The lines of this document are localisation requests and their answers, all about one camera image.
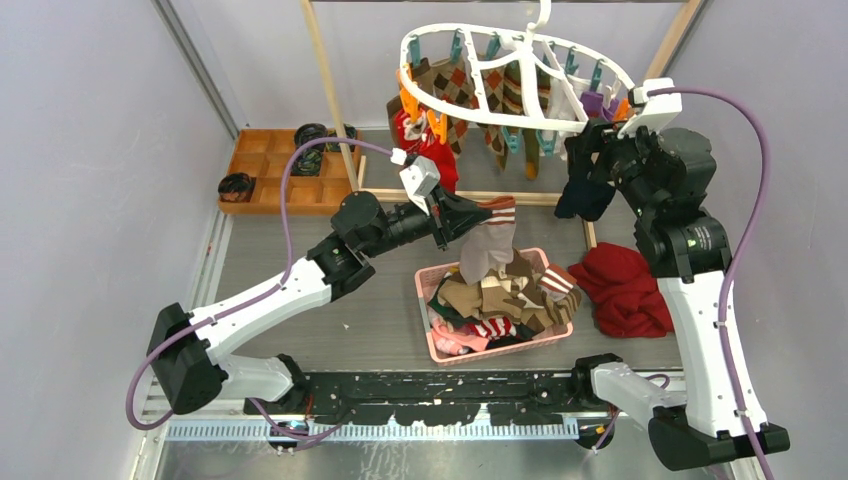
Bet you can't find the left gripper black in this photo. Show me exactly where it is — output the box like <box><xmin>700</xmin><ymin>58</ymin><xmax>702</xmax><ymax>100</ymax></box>
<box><xmin>361</xmin><ymin>183</ymin><xmax>491</xmax><ymax>259</ymax></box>

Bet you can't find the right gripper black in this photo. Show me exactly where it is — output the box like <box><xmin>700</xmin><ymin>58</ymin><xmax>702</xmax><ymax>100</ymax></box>
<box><xmin>565</xmin><ymin>112</ymin><xmax>664</xmax><ymax>217</ymax></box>

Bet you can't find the grey beige sock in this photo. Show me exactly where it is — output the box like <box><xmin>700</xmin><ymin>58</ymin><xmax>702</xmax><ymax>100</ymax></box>
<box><xmin>459</xmin><ymin>196</ymin><xmax>516</xmax><ymax>284</ymax></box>

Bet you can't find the maroon purple orange striped sock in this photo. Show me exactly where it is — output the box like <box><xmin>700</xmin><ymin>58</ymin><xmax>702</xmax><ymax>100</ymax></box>
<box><xmin>580</xmin><ymin>90</ymin><xmax>620</xmax><ymax>121</ymax></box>

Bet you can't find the white plastic clip hanger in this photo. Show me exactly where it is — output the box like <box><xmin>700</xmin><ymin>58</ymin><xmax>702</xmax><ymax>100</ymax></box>
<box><xmin>396</xmin><ymin>1</ymin><xmax>635</xmax><ymax>155</ymax></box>

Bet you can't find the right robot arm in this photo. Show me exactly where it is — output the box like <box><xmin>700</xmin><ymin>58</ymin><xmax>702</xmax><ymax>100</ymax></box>
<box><xmin>564</xmin><ymin>118</ymin><xmax>791</xmax><ymax>471</ymax></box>

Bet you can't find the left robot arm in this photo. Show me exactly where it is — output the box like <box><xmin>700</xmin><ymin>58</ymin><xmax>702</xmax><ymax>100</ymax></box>
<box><xmin>148</xmin><ymin>187</ymin><xmax>494</xmax><ymax>415</ymax></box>

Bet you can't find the red hanging sock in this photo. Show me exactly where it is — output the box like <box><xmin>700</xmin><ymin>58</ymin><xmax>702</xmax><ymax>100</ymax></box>
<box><xmin>417</xmin><ymin>136</ymin><xmax>459</xmax><ymax>193</ymax></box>
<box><xmin>392</xmin><ymin>108</ymin><xmax>428</xmax><ymax>154</ymax></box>

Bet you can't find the pink plastic basket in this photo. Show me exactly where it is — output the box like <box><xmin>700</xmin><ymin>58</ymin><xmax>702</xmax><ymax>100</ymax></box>
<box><xmin>414</xmin><ymin>248</ymin><xmax>573</xmax><ymax>366</ymax></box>

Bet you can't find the argyle sock in basket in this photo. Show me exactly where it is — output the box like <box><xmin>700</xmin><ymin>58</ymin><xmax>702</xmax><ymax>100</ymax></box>
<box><xmin>433</xmin><ymin>250</ymin><xmax>557</xmax><ymax>332</ymax></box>

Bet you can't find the wooden clothes rack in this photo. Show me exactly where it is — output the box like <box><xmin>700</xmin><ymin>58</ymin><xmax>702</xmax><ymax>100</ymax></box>
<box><xmin>299</xmin><ymin>0</ymin><xmax>705</xmax><ymax>252</ymax></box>

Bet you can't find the red cloth on table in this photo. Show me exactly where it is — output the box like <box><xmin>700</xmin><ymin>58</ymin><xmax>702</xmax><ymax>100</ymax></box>
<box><xmin>567</xmin><ymin>242</ymin><xmax>674</xmax><ymax>338</ymax></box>

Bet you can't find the white hanging sock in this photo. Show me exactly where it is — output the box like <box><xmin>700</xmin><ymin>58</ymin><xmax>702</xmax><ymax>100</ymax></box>
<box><xmin>547</xmin><ymin>74</ymin><xmax>590</xmax><ymax>161</ymax></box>

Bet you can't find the argyle hanging sock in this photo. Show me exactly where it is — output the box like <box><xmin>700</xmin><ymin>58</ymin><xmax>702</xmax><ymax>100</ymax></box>
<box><xmin>480</xmin><ymin>66</ymin><xmax>509</xmax><ymax>171</ymax></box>
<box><xmin>421</xmin><ymin>57</ymin><xmax>476</xmax><ymax>159</ymax></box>

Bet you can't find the rolled dark green sock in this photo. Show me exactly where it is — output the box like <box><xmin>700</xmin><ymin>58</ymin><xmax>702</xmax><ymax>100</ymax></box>
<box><xmin>325</xmin><ymin>124</ymin><xmax>359</xmax><ymax>154</ymax></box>

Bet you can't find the brown striped sock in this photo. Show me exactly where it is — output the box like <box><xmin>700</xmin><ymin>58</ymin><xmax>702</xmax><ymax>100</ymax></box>
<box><xmin>543</xmin><ymin>290</ymin><xmax>582</xmax><ymax>325</ymax></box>

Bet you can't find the green striped hanging sock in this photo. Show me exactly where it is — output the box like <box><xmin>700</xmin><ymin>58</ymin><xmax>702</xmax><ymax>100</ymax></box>
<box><xmin>502</xmin><ymin>59</ymin><xmax>552</xmax><ymax>181</ymax></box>

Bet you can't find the rolled dark sock centre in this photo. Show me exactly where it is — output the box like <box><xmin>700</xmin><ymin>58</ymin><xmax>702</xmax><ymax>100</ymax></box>
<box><xmin>291</xmin><ymin>148</ymin><xmax>323</xmax><ymax>177</ymax></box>

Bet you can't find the orange wooden compartment tray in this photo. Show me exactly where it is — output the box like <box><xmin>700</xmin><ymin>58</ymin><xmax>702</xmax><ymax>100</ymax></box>
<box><xmin>218</xmin><ymin>129</ymin><xmax>363</xmax><ymax>215</ymax></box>

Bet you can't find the rolled dark sock left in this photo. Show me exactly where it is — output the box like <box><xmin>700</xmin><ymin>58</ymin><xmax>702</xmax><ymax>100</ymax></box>
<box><xmin>217</xmin><ymin>172</ymin><xmax>256</xmax><ymax>203</ymax></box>

